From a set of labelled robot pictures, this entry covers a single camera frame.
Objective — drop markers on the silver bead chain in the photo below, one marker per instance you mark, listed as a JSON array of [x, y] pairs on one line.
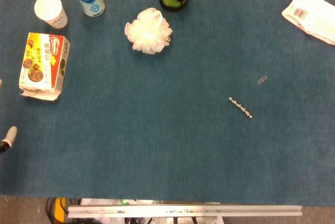
[[240, 107]]

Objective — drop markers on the blue felt table mat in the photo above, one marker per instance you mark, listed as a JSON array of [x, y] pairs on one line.
[[157, 135]]

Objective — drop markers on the pale pink bath pouf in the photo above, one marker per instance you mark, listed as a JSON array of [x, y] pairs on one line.
[[147, 31]]

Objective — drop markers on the silver paper clip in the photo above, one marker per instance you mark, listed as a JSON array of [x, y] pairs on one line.
[[262, 80]]

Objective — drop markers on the red yellow cookie box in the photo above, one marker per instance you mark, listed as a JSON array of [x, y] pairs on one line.
[[42, 64]]

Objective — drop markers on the white paper cup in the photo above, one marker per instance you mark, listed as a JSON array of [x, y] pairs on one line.
[[49, 9]]

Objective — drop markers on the yellow device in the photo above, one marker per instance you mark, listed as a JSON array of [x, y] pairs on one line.
[[60, 208]]

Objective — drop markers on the white plastic wipes package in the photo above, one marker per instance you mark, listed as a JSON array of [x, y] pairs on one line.
[[311, 17]]

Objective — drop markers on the aluminium profile rail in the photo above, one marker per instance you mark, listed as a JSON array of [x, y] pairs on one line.
[[183, 211]]

